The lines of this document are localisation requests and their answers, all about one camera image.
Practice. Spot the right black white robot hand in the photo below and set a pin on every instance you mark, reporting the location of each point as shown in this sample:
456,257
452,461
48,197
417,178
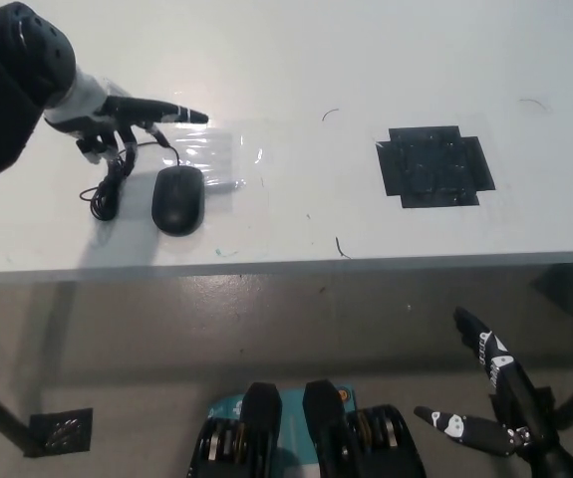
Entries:
512,383

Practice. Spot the black tape patch on table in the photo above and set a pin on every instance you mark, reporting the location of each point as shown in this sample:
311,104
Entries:
433,167

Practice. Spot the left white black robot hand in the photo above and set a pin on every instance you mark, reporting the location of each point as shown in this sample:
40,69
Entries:
91,102

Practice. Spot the clear plastic tape sheet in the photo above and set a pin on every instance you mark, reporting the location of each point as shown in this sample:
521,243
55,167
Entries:
226,154

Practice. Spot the black computer mouse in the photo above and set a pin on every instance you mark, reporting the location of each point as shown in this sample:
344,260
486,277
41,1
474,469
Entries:
177,201

